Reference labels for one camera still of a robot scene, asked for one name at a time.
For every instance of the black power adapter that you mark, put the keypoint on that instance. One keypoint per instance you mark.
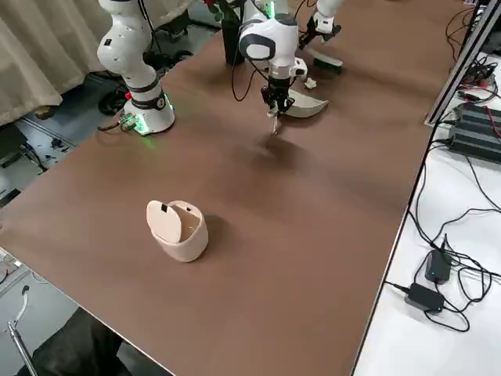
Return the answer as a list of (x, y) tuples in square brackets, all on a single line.
[(436, 268), (424, 297)]

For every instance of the beige curtain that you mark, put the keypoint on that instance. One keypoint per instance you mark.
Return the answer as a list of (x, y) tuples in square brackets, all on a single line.
[(39, 58)]

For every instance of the aluminium frame post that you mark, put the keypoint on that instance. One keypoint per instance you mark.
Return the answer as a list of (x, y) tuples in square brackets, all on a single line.
[(458, 58)]

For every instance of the black vase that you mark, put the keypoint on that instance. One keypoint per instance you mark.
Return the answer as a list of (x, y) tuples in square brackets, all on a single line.
[(233, 39)]

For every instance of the small cream bin with lid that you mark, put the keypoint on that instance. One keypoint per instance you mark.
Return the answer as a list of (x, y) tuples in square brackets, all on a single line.
[(184, 239)]

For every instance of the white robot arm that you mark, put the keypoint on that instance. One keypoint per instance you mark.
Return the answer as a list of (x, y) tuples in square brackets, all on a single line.
[(129, 66), (326, 8)]

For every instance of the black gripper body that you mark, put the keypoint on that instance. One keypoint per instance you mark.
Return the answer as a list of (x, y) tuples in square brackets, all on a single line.
[(312, 23), (280, 85)]

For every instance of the white paper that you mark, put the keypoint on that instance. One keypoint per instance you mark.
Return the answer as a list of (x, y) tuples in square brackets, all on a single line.
[(310, 83)]

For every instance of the thin metal rod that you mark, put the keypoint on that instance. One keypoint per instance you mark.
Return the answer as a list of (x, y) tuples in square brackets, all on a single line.
[(19, 344)]

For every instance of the white brush black bristles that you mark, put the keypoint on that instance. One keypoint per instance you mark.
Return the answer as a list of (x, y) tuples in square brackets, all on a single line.
[(328, 64)]

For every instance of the person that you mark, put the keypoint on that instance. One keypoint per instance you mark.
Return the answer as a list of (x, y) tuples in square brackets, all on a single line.
[(74, 344)]

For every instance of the black finned power supply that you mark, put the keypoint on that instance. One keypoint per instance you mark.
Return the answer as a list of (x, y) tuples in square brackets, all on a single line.
[(479, 115), (473, 141)]

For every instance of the pale green plastic dustpan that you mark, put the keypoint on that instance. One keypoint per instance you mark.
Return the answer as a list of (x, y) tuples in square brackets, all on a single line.
[(309, 105)]

